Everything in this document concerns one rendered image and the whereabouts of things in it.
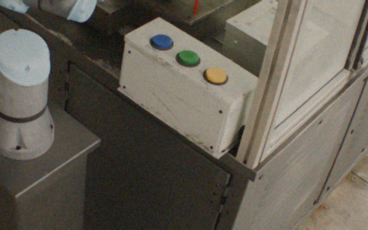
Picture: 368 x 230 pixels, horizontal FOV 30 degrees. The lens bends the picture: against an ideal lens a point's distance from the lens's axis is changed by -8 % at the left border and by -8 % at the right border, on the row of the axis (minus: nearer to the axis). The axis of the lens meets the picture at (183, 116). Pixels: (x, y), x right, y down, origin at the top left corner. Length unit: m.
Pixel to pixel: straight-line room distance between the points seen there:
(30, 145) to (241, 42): 0.52
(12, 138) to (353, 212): 1.48
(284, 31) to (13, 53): 0.50
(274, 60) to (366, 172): 1.45
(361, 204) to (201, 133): 1.22
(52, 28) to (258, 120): 0.60
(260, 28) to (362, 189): 1.18
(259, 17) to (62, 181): 0.58
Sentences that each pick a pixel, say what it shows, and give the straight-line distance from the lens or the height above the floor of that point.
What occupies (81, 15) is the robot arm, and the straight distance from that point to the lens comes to 1.44.
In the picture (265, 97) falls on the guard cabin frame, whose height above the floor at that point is 0.92.
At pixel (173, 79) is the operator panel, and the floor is 0.87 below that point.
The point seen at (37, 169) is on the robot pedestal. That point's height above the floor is 0.75.
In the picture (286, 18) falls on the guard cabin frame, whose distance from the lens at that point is 1.28.
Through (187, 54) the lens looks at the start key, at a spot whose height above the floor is 0.91.
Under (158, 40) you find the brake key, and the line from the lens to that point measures 1.49.
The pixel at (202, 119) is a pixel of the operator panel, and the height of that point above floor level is 0.82.
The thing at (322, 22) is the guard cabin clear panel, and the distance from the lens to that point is 1.45.
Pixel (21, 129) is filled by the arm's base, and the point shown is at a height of 0.82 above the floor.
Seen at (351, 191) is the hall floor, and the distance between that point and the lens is 2.62.
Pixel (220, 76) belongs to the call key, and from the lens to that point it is 1.42.
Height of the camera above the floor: 1.78
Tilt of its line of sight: 41 degrees down
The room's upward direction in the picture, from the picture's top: 12 degrees clockwise
